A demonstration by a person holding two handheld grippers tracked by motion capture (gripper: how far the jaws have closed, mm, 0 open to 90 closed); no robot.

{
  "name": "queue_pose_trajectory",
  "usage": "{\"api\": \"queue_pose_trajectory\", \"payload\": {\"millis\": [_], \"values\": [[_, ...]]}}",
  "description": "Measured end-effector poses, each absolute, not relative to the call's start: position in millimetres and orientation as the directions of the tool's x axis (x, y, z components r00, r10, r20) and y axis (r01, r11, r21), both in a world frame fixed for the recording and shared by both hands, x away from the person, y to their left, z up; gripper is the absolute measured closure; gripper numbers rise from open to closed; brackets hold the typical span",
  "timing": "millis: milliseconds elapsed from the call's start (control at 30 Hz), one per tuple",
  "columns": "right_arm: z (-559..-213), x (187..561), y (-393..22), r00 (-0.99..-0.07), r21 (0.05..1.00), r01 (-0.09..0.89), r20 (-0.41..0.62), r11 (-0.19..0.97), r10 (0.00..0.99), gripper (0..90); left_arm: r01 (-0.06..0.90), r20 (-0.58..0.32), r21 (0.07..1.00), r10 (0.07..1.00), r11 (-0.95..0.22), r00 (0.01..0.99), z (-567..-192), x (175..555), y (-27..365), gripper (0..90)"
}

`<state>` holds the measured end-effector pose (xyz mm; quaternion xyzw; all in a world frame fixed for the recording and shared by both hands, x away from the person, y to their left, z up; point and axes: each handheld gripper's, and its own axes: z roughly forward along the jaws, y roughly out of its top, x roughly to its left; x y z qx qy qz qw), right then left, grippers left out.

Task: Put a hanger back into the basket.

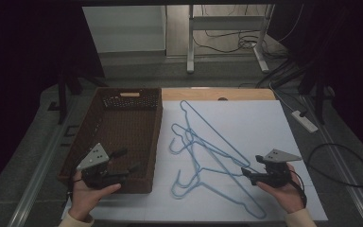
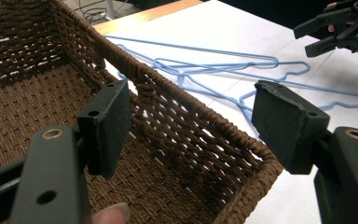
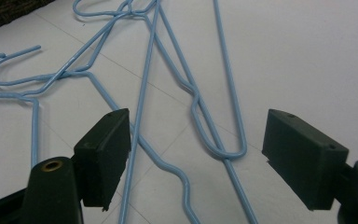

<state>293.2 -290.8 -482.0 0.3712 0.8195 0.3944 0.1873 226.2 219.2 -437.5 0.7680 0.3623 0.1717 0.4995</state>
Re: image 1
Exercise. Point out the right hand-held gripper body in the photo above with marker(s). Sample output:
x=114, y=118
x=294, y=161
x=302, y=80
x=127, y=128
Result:
x=275, y=171

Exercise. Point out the white power strip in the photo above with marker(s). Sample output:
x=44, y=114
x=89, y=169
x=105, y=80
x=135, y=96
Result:
x=305, y=122

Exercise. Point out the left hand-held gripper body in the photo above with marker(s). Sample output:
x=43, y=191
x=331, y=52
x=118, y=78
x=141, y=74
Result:
x=94, y=157

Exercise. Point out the black metal stand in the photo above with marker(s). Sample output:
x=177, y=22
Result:
x=319, y=104
x=62, y=101

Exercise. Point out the person's left hand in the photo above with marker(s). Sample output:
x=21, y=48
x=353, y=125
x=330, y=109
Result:
x=86, y=197

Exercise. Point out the aluminium rail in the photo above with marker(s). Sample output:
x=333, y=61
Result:
x=34, y=186
x=356, y=195

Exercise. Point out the person's right hand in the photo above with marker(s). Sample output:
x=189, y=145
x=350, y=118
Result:
x=288, y=197

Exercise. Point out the white desk frame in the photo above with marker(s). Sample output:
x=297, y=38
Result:
x=227, y=22

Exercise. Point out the brown woven basket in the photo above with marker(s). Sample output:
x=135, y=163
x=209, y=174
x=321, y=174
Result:
x=123, y=132

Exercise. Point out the white cabinet panel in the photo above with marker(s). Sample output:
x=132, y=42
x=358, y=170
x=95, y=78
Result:
x=123, y=28

